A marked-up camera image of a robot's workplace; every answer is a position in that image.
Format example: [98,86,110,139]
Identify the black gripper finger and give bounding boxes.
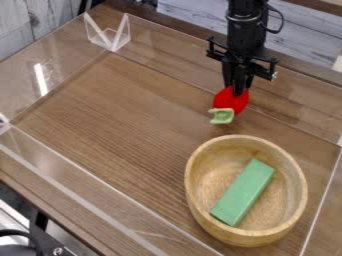
[233,63,255,96]
[222,60,235,87]

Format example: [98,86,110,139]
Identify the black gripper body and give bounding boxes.
[207,0,279,80]

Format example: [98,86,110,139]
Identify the red plush strawberry toy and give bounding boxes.
[209,86,250,125]

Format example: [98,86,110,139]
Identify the clear acrylic tray walls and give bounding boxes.
[0,16,342,256]

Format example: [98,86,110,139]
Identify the wooden bowl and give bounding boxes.
[185,135,309,247]

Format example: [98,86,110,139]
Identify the green rectangular block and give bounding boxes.
[210,159,275,227]

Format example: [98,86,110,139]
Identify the clear acrylic corner bracket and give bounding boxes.
[83,13,131,52]

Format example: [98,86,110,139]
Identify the black metal table bracket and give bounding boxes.
[30,211,76,256]

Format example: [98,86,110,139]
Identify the black cable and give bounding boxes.
[0,229,35,256]

